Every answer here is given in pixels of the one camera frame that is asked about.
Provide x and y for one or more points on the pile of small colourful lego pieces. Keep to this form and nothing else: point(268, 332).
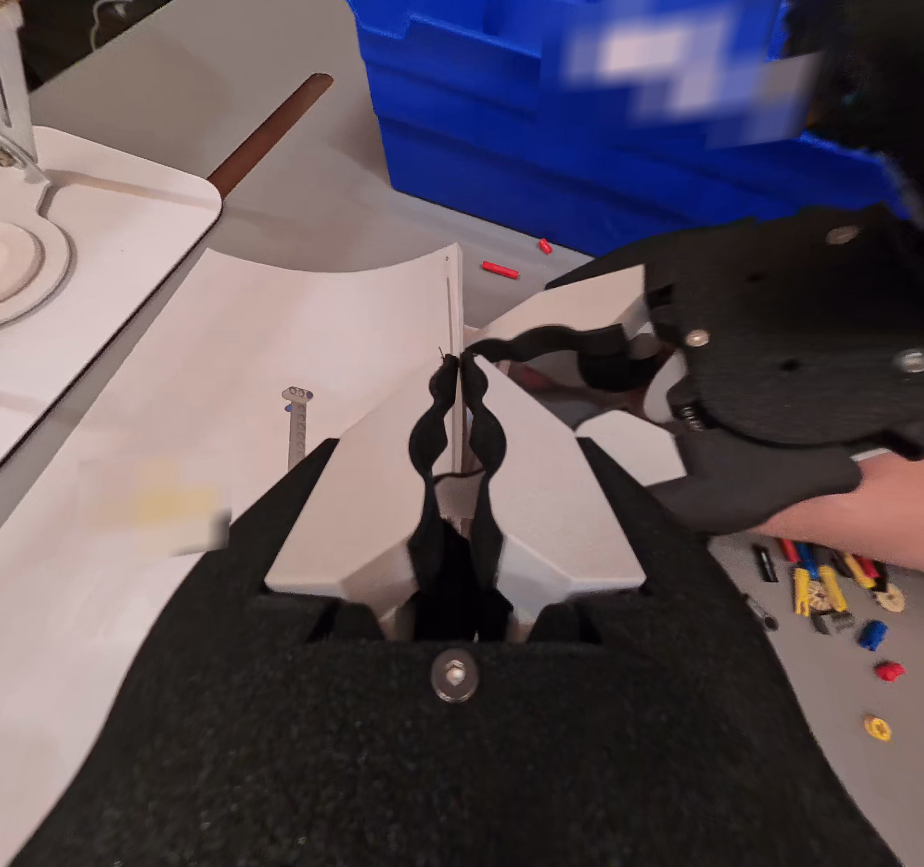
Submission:
point(830, 585)

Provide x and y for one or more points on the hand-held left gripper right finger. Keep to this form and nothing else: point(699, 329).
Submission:
point(563, 520)

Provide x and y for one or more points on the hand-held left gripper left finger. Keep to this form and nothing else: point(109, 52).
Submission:
point(339, 520)

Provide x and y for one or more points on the white document stand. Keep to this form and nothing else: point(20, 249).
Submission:
point(108, 232)

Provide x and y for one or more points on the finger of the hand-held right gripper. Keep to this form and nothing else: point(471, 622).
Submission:
point(650, 448)
point(577, 304)

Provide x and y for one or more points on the instruction booklet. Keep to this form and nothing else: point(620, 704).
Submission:
point(252, 340)

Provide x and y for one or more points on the small yellow lego bush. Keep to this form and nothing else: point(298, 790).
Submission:
point(877, 728)

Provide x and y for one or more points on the blue plastic bin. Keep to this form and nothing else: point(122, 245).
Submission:
point(469, 123)

